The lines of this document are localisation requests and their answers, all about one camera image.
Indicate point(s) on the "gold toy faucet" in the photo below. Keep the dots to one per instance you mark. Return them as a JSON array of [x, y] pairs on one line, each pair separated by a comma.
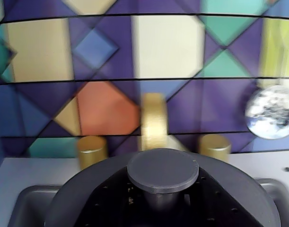
[[154, 120]]

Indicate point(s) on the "blue toy kitchen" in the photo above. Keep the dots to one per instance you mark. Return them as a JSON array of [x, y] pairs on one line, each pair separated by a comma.
[[168, 47]]

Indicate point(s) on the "gray toy sink basin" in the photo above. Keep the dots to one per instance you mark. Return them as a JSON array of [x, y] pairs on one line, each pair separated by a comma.
[[32, 205]]

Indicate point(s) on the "shiny silver ball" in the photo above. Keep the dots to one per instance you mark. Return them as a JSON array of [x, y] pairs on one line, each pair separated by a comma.
[[269, 113]]

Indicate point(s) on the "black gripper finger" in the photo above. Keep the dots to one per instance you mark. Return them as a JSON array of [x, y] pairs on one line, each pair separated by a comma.
[[111, 203], [205, 205]]

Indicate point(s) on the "gold faucet tap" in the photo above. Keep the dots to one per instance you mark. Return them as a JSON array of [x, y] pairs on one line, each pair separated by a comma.
[[92, 151], [215, 147]]

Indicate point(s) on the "gray pot lid with knob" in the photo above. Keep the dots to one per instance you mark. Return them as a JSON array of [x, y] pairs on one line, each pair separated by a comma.
[[162, 169]]

